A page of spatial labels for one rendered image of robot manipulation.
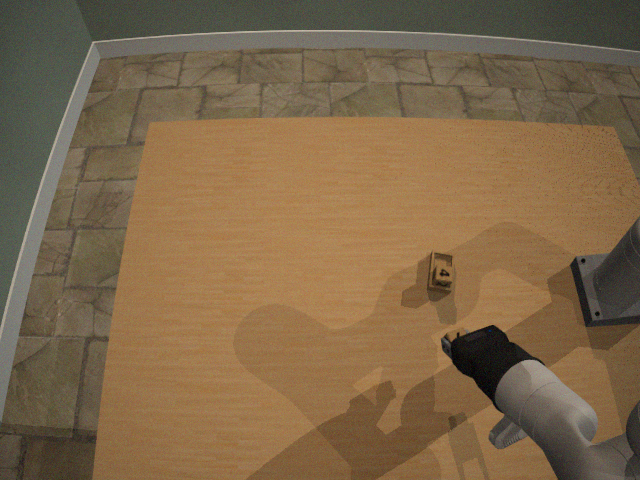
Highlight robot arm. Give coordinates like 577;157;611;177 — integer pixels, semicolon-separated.
520;216;640;480

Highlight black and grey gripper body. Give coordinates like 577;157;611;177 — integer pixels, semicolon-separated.
451;325;563;449

